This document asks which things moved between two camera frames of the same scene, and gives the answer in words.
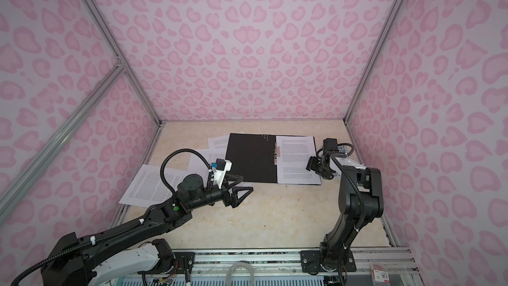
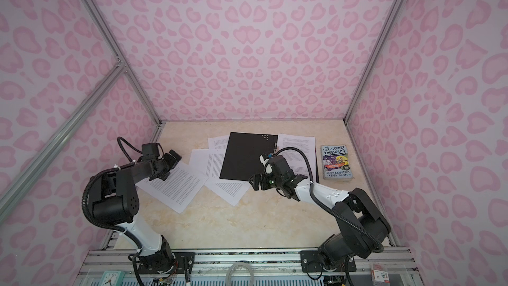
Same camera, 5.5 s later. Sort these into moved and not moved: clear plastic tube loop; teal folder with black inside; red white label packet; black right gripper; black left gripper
Moved: black left gripper; black right gripper
Not moved: clear plastic tube loop; teal folder with black inside; red white label packet
